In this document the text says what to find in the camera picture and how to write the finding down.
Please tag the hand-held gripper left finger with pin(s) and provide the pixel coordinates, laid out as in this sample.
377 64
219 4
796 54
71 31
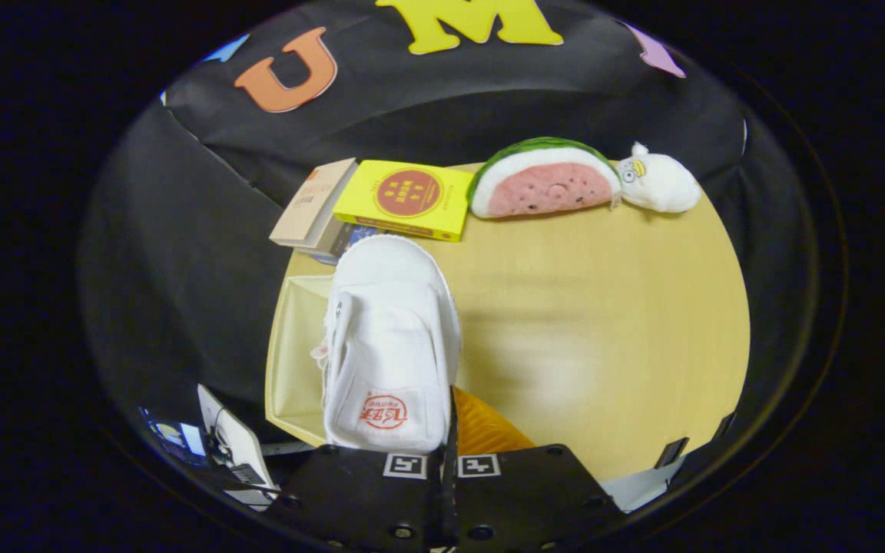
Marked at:
366 491

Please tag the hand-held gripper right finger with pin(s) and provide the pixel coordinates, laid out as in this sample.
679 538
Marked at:
527 491

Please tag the beige fabric storage box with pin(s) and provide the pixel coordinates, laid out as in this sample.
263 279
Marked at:
296 361

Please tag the white canvas shoe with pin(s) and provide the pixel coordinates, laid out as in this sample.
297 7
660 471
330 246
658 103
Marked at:
389 338

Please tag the lit screen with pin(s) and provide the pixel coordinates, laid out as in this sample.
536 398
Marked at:
177 438

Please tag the blue book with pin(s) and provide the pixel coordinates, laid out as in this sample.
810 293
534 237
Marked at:
350 238

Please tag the grey book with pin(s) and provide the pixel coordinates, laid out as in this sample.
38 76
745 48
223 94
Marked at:
327 234

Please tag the beige paperback book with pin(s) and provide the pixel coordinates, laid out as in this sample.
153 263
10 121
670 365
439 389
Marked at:
312 203

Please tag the yellow book with red circle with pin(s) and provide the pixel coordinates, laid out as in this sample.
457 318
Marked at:
408 196

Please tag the watermelon slice plush toy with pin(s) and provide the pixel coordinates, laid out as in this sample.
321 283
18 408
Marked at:
542 184

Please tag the white plush toy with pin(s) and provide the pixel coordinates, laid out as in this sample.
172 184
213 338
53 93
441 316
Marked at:
661 184

